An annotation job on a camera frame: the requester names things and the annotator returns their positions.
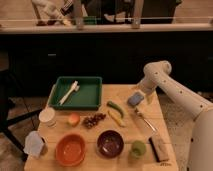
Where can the dark purple bowl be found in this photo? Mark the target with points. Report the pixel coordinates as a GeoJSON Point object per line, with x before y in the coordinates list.
{"type": "Point", "coordinates": [110, 144]}

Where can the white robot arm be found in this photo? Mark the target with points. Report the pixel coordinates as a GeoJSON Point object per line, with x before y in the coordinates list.
{"type": "Point", "coordinates": [156, 74]}

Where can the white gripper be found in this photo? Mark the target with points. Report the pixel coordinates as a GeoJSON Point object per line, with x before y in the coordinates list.
{"type": "Point", "coordinates": [147, 88]}

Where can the green plastic tray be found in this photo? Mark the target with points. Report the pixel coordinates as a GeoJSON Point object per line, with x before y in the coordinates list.
{"type": "Point", "coordinates": [88, 97]}

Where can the bunch of dark grapes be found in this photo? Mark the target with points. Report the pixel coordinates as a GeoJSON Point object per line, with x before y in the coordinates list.
{"type": "Point", "coordinates": [92, 121]}

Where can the yellow banana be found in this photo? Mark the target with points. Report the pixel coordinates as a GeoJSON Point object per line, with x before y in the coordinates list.
{"type": "Point", "coordinates": [117, 119]}

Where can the white dish brush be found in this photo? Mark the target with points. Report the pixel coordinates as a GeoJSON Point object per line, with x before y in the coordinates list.
{"type": "Point", "coordinates": [74, 87]}

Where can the clear plastic container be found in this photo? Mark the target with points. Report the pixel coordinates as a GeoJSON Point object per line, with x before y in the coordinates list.
{"type": "Point", "coordinates": [35, 145]}

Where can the white paper cup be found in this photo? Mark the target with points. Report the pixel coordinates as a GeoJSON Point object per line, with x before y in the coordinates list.
{"type": "Point", "coordinates": [48, 117]}

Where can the green plastic cup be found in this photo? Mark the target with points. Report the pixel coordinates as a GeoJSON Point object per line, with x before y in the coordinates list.
{"type": "Point", "coordinates": [138, 149]}

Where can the green cucumber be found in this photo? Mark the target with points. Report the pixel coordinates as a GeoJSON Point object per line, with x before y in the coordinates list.
{"type": "Point", "coordinates": [116, 107]}

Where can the orange bowl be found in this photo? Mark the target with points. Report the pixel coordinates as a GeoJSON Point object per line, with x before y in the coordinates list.
{"type": "Point", "coordinates": [70, 150]}

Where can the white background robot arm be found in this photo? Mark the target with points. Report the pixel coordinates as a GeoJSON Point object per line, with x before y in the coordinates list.
{"type": "Point", "coordinates": [50, 9]}

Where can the silver fork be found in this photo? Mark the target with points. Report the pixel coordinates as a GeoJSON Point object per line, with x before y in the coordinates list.
{"type": "Point", "coordinates": [138, 113]}

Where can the black scrub brush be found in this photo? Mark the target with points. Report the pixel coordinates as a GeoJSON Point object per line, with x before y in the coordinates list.
{"type": "Point", "coordinates": [159, 148]}

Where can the blue sponge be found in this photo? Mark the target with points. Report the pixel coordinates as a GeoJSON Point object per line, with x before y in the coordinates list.
{"type": "Point", "coordinates": [135, 99]}

